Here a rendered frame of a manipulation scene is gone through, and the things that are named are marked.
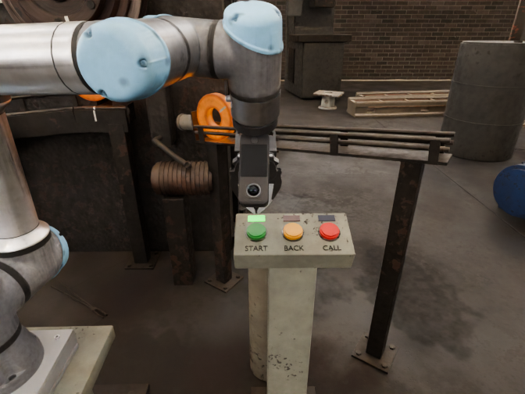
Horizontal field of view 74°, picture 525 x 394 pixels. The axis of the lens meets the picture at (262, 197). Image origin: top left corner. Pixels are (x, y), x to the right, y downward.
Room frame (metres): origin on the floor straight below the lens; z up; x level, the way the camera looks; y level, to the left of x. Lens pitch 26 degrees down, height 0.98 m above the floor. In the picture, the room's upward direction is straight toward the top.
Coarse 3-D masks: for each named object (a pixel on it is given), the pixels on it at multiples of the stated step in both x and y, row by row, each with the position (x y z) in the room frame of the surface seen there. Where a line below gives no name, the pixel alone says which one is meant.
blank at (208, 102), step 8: (208, 96) 1.18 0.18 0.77; (216, 96) 1.16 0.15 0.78; (224, 96) 1.17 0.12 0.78; (200, 104) 1.21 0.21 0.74; (208, 104) 1.18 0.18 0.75; (216, 104) 1.16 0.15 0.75; (224, 104) 1.14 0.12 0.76; (200, 112) 1.21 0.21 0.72; (208, 112) 1.20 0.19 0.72; (224, 112) 1.15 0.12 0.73; (200, 120) 1.21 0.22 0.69; (208, 120) 1.19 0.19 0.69; (224, 120) 1.15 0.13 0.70; (232, 120) 1.14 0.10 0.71; (208, 136) 1.19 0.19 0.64; (216, 136) 1.17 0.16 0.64; (224, 136) 1.15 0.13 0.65
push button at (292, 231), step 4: (288, 224) 0.62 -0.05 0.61; (292, 224) 0.62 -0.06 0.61; (296, 224) 0.62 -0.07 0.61; (284, 228) 0.61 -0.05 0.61; (288, 228) 0.61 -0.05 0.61; (292, 228) 0.61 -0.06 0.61; (296, 228) 0.61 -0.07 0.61; (300, 228) 0.61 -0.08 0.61; (284, 232) 0.60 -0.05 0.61; (288, 232) 0.60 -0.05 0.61; (292, 232) 0.60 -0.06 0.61; (296, 232) 0.60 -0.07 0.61; (300, 232) 0.60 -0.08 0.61; (288, 236) 0.60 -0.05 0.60; (292, 236) 0.59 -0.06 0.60; (296, 236) 0.60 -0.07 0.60; (300, 236) 0.60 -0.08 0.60
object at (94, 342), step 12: (84, 336) 0.62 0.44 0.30; (96, 336) 0.62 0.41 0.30; (108, 336) 0.62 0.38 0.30; (84, 348) 0.58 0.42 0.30; (96, 348) 0.58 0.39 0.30; (108, 348) 0.60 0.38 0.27; (72, 360) 0.55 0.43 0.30; (84, 360) 0.55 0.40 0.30; (96, 360) 0.55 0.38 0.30; (72, 372) 0.52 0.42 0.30; (84, 372) 0.52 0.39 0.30; (96, 372) 0.54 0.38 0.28; (60, 384) 0.49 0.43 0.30; (72, 384) 0.49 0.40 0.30; (84, 384) 0.49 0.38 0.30
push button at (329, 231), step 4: (324, 224) 0.62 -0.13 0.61; (328, 224) 0.62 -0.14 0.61; (332, 224) 0.62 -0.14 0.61; (320, 228) 0.61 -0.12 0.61; (324, 228) 0.61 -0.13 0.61; (328, 228) 0.61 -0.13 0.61; (332, 228) 0.61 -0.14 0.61; (336, 228) 0.61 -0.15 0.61; (320, 232) 0.61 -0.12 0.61; (324, 232) 0.60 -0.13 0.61; (328, 232) 0.60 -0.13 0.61; (332, 232) 0.60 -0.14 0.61; (336, 232) 0.60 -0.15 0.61; (324, 236) 0.60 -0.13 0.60; (328, 236) 0.60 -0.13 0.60; (332, 236) 0.60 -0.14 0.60; (336, 236) 0.60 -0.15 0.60
